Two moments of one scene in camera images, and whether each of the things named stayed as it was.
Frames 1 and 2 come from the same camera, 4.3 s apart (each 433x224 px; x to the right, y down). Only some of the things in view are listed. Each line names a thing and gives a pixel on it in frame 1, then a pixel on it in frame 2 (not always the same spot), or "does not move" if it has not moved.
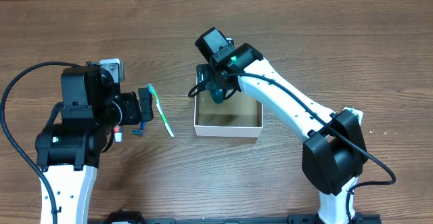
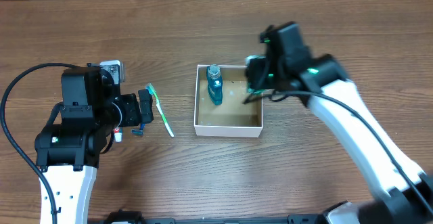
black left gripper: x=145 y=103 does not move
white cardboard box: x=239 y=116 does not move
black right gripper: x=207 y=76 to x=254 y=76
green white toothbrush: x=150 y=86 does not move
